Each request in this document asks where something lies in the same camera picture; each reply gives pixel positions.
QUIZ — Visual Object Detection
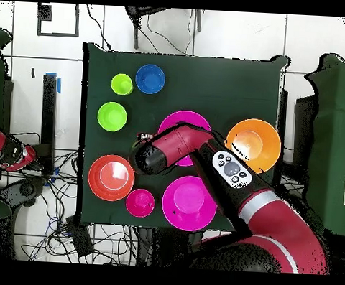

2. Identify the large pink bowl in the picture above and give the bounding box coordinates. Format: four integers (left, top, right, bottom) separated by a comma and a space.
155, 109, 213, 169
160, 174, 220, 234

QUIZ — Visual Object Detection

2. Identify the small green bowl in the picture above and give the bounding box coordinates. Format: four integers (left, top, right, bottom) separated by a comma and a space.
96, 101, 129, 133

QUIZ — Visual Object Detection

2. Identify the small dark blue bowl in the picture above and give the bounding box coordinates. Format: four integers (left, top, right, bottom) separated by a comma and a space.
134, 63, 167, 96

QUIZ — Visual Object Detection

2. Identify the small magenta bowl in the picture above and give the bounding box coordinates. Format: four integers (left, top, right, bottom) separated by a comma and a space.
124, 187, 157, 219

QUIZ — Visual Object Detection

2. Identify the red-orange wide bowl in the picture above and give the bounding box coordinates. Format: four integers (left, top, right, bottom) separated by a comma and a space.
86, 152, 137, 204

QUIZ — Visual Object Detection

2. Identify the lime green plastic cup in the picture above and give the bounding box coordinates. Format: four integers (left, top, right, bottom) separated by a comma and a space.
110, 73, 134, 97

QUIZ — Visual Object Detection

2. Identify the large orange bowl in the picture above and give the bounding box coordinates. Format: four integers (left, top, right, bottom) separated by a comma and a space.
223, 116, 284, 176

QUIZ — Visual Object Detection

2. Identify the black metal stand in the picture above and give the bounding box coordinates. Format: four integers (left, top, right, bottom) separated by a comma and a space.
122, 6, 204, 53

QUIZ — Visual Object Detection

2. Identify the black power box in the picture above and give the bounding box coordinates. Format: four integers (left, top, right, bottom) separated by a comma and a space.
63, 215, 96, 258

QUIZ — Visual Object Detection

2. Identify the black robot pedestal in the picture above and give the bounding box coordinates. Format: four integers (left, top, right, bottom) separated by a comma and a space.
135, 226, 201, 270

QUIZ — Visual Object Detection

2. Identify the thin black cable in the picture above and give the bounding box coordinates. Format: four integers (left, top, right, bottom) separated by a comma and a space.
83, 4, 115, 52

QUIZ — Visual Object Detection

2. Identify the cable bundle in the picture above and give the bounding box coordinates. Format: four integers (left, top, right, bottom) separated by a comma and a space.
0, 146, 144, 266

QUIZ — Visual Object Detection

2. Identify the black post with blue tape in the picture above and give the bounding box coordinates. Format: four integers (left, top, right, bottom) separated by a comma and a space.
37, 71, 63, 176

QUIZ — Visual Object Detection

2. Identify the black pedestal foot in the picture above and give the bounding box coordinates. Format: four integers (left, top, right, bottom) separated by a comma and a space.
0, 174, 47, 210

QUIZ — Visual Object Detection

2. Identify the black square frame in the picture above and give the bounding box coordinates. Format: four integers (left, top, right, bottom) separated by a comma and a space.
36, 2, 81, 38

